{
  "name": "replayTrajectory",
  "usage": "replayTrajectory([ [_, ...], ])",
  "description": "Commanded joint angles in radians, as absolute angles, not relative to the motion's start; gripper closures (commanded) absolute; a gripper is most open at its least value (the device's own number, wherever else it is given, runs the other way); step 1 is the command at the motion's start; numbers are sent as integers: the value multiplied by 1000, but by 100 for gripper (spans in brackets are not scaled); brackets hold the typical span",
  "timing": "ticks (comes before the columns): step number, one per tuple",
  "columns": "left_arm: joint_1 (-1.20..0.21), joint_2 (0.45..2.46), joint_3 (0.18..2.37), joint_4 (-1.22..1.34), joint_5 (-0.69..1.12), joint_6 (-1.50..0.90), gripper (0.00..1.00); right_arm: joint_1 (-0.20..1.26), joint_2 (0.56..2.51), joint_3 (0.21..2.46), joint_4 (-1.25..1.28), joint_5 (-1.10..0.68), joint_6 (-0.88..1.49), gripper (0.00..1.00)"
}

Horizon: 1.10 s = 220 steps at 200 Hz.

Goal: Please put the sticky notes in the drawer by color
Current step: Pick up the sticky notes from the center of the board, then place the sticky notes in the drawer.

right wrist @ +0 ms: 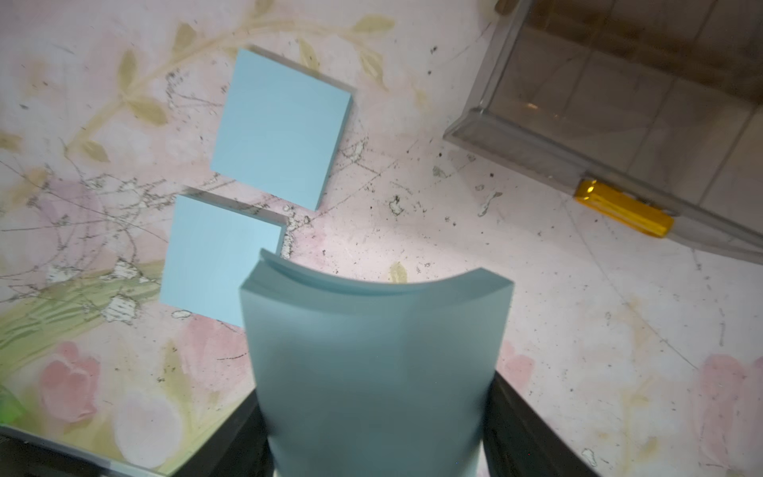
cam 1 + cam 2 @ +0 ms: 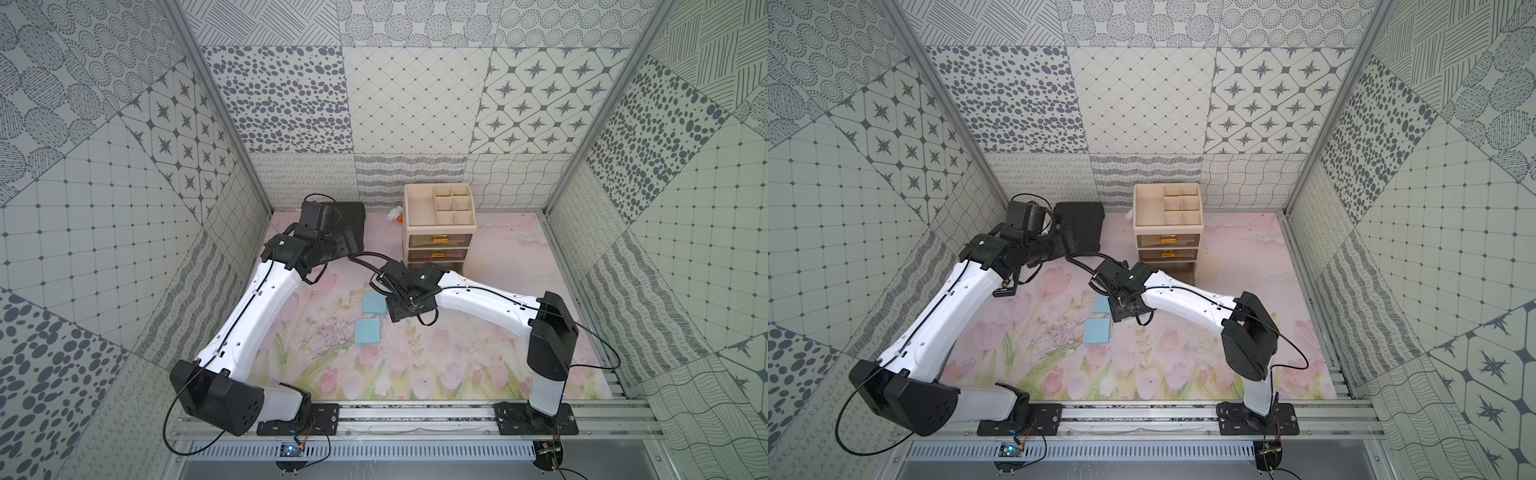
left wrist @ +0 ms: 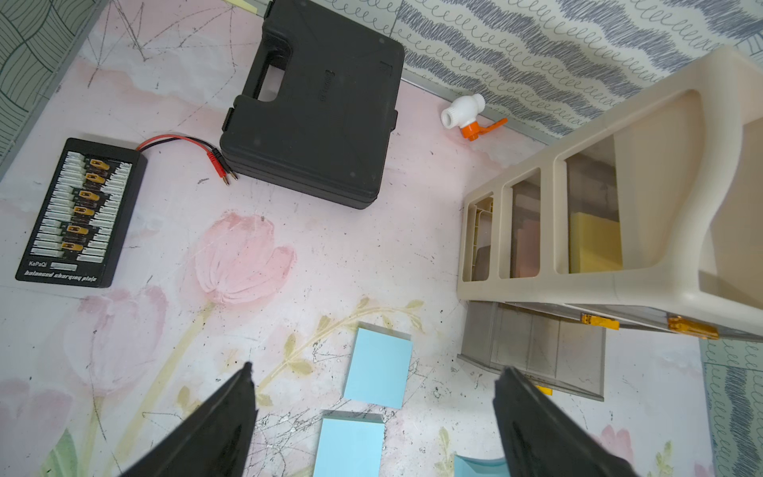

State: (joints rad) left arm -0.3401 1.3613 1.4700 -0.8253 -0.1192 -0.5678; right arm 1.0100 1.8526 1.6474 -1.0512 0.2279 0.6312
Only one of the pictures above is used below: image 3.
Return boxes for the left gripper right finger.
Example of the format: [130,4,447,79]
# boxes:
[493,367,636,477]

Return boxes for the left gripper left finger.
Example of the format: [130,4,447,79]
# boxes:
[124,362,258,476]

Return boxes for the blue sticky note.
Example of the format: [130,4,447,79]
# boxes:
[313,413,385,477]
[454,455,511,477]
[343,323,413,409]

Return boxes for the blue sticky note top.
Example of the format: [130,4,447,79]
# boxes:
[343,323,413,409]

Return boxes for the yellow sticky note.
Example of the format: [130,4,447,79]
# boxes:
[568,212,623,273]

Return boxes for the beige desk organizer cabinet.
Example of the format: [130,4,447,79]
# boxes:
[463,46,762,336]

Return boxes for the grey transparent drawer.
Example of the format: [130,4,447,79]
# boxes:
[566,135,762,343]

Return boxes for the floral pink table mat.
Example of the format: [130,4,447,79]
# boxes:
[0,0,717,477]

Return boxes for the red and black probes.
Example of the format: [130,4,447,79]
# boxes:
[135,133,238,186]

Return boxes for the black plastic tool case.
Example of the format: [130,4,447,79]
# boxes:
[220,0,405,210]

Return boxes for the white valve orange handle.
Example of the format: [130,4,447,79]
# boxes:
[440,93,508,142]

